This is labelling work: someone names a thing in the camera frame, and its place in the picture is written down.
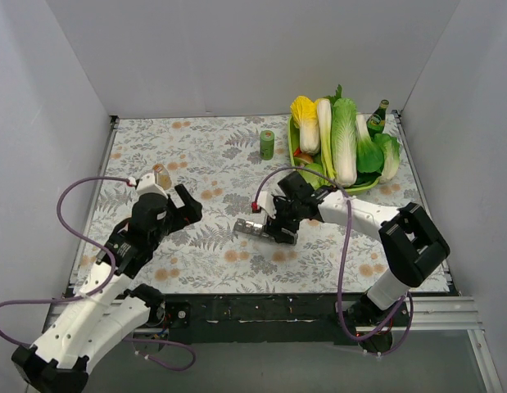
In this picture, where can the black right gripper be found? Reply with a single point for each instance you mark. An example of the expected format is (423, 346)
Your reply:
(280, 221)

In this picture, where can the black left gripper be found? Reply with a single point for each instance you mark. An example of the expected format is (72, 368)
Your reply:
(176, 210)

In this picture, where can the clear pill bottle gold capsules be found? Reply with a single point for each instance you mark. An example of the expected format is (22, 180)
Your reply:
(162, 176)

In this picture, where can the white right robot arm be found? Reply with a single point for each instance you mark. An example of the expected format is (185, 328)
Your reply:
(413, 246)

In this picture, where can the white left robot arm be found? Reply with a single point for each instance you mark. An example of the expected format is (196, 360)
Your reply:
(108, 310)

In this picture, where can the floral tablecloth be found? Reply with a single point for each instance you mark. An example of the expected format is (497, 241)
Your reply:
(218, 161)

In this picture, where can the small round green cabbage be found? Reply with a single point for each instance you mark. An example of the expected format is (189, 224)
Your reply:
(310, 174)

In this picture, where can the brown mushroom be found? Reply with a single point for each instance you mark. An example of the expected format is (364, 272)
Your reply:
(303, 159)

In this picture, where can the green cylindrical container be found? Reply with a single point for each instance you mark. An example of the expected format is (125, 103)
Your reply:
(267, 139)

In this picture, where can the green plastic basin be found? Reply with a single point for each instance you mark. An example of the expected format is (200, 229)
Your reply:
(293, 138)

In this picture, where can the bok choy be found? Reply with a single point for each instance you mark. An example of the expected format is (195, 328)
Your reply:
(369, 156)

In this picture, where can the yellow napa cabbage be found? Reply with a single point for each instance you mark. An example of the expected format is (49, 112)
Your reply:
(305, 118)

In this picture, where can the white green leek stalk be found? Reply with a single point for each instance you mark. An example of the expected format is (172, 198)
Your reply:
(324, 116)

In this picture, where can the large green napa cabbage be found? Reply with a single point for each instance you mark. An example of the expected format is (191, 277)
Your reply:
(343, 141)

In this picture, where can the green Perrier glass bottle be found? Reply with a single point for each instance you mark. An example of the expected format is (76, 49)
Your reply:
(376, 122)

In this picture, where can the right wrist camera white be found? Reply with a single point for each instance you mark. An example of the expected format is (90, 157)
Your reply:
(264, 202)

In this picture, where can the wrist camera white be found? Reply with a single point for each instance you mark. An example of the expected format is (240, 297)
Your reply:
(264, 202)
(148, 185)

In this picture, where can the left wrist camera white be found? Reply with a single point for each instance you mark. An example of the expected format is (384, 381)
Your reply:
(148, 185)

